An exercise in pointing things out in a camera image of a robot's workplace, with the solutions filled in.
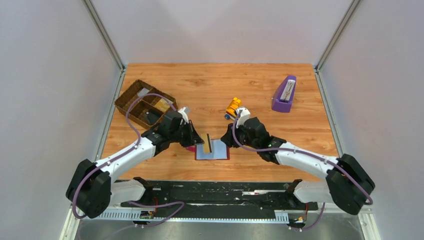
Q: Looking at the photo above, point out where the gold card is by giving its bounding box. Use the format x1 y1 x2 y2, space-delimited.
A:
154 98 173 113
201 133 212 154

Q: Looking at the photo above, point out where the red leather card holder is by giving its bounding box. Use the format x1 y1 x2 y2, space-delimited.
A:
186 139 230 161

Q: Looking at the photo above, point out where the black VIP card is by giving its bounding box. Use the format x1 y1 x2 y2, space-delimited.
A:
144 110 164 126

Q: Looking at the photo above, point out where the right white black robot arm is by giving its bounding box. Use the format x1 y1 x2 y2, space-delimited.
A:
221 117 376 215

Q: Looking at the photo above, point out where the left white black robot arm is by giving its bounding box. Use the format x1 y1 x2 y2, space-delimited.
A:
65 107 203 219

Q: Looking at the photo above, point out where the gold card in basket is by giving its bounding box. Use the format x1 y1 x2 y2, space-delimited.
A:
154 98 173 113

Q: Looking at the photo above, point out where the silver card in basket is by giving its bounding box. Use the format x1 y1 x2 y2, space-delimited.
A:
137 87 150 98

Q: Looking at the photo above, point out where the yellow toy truck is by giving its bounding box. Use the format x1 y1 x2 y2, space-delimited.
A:
224 97 242 120

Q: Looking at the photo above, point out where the purple metronome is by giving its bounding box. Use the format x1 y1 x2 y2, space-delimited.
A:
271 75 297 113

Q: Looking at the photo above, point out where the brown woven divided basket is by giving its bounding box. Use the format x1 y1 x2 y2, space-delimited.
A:
114 79 178 129

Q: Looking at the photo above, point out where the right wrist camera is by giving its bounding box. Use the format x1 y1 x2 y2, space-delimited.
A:
234 106 251 129

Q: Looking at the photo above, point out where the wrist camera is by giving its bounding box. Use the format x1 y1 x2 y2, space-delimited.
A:
234 106 251 129
177 106 190 123

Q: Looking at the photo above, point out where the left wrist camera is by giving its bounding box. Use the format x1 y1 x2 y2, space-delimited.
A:
177 106 190 123

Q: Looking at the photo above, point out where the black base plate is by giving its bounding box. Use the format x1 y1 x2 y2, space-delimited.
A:
137 180 318 219

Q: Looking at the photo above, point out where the white slotted cable duct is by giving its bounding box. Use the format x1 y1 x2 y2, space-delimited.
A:
94 209 290 224

